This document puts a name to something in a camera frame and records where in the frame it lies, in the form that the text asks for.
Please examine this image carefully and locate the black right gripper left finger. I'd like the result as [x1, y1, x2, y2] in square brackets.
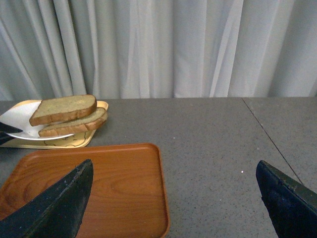
[0, 159, 94, 238]

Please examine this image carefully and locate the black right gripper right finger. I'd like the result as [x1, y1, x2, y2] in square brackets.
[256, 160, 317, 238]

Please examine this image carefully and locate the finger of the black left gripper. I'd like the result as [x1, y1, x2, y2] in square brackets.
[0, 122, 23, 145]

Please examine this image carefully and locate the white round plate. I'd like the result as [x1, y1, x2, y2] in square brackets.
[0, 101, 73, 141]

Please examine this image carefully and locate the bread slice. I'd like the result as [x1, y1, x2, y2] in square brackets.
[38, 107, 107, 137]
[29, 94, 97, 126]

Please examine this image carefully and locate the brown wooden tray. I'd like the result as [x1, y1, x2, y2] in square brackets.
[0, 143, 170, 238]

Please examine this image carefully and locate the yellow bear tray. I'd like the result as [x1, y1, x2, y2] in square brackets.
[1, 100, 96, 149]

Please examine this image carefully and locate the grey curtain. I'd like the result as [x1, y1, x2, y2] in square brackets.
[0, 0, 317, 101]

